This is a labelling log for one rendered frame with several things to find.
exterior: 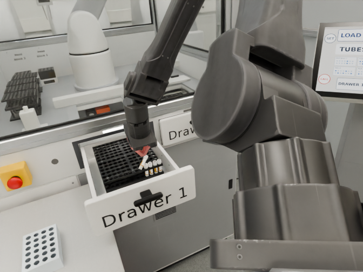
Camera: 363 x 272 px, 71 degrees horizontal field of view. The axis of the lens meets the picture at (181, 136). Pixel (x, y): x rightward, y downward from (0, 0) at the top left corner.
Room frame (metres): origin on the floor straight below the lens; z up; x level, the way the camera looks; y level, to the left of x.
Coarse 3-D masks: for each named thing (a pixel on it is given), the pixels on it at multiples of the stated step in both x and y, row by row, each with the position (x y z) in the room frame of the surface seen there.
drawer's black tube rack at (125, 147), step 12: (108, 144) 0.78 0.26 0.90; (120, 144) 0.77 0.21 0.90; (96, 156) 0.71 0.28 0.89; (108, 156) 0.70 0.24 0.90; (120, 156) 0.69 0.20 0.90; (132, 156) 0.68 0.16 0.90; (156, 156) 0.67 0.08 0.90; (108, 168) 0.63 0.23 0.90; (120, 168) 0.62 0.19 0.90; (132, 168) 0.62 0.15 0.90; (120, 180) 0.61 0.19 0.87; (132, 180) 0.60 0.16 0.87; (108, 192) 0.56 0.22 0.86
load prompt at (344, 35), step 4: (340, 32) 1.04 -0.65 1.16; (344, 32) 1.03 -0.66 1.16; (348, 32) 1.02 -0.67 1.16; (352, 32) 1.02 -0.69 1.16; (356, 32) 1.01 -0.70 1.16; (360, 32) 1.01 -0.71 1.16; (340, 36) 1.03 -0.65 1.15; (344, 36) 1.02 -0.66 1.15; (348, 36) 1.01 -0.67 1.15; (352, 36) 1.01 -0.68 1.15; (356, 36) 1.00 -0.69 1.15; (360, 36) 1.00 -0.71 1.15; (340, 40) 1.02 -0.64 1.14; (344, 40) 1.01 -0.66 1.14; (348, 40) 1.00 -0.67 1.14; (352, 40) 1.00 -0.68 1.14; (356, 40) 0.99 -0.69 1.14; (360, 40) 0.99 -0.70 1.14
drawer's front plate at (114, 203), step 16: (160, 176) 0.53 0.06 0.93; (176, 176) 0.54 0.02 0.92; (192, 176) 0.56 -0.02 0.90; (112, 192) 0.49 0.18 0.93; (128, 192) 0.49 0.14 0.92; (176, 192) 0.54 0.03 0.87; (192, 192) 0.56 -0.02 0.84; (96, 208) 0.46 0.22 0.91; (112, 208) 0.47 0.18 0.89; (128, 208) 0.48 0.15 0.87; (160, 208) 0.52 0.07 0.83; (96, 224) 0.45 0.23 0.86; (128, 224) 0.48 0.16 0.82
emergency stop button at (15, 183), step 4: (8, 180) 0.62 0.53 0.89; (12, 180) 0.62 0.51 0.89; (16, 180) 0.62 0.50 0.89; (20, 180) 0.63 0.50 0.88; (8, 184) 0.61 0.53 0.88; (12, 184) 0.62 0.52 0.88; (16, 184) 0.62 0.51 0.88; (20, 184) 0.62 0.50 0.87; (12, 188) 0.61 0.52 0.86; (16, 188) 0.62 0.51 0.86
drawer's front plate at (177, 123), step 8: (160, 120) 0.87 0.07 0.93; (168, 120) 0.88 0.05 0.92; (176, 120) 0.89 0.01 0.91; (184, 120) 0.90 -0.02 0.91; (160, 128) 0.87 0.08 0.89; (168, 128) 0.87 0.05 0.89; (176, 128) 0.89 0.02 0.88; (184, 128) 0.90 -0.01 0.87; (192, 128) 0.92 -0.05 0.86; (168, 136) 0.87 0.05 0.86; (176, 136) 0.89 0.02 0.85; (184, 136) 0.90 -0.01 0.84; (192, 136) 0.91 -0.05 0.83; (168, 144) 0.87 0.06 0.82
